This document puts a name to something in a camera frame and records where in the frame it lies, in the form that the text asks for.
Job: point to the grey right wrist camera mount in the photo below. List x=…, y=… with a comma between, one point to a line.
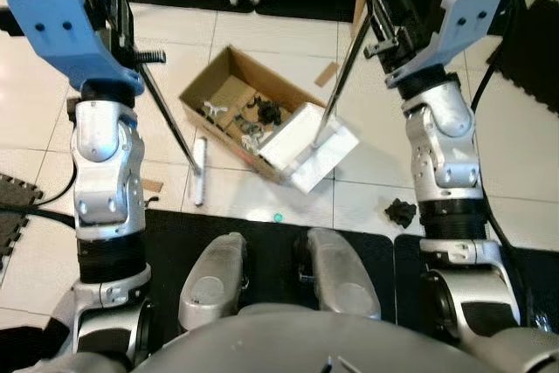
x=467, y=15

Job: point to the black clump of parts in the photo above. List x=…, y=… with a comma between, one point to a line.
x=271, y=113

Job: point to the small black hook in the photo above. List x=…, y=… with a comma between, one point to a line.
x=151, y=202

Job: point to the green bottle cap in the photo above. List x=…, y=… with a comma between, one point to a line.
x=278, y=217

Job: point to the grey plastic bracket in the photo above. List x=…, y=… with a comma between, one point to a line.
x=253, y=135

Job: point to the black foam floor mat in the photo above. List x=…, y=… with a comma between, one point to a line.
x=533, y=58
x=17, y=216

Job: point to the white forked bracket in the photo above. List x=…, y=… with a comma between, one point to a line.
x=214, y=109

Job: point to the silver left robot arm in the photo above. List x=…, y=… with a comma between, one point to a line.
x=105, y=172

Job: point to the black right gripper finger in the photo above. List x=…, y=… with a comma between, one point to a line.
x=384, y=48
x=389, y=13

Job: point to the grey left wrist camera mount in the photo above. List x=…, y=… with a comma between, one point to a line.
x=61, y=28

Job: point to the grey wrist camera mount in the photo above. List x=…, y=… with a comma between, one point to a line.
x=61, y=28
x=467, y=15

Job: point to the grey robot torso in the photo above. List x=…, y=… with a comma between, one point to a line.
x=332, y=342

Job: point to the brown cardboard box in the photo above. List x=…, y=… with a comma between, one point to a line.
x=229, y=63

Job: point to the silver right robot leg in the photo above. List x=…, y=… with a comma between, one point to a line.
x=345, y=272

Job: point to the silver robot leg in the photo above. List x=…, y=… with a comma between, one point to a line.
x=214, y=281
x=345, y=272

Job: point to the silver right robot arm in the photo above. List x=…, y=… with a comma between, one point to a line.
x=445, y=146

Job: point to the cardboard strip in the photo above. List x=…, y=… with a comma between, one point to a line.
x=327, y=74
x=152, y=185

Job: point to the black crumpled object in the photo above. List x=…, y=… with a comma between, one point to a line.
x=401, y=213

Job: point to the silver left robot leg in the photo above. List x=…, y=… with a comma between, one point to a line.
x=214, y=281

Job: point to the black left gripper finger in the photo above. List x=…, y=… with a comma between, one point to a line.
x=120, y=15

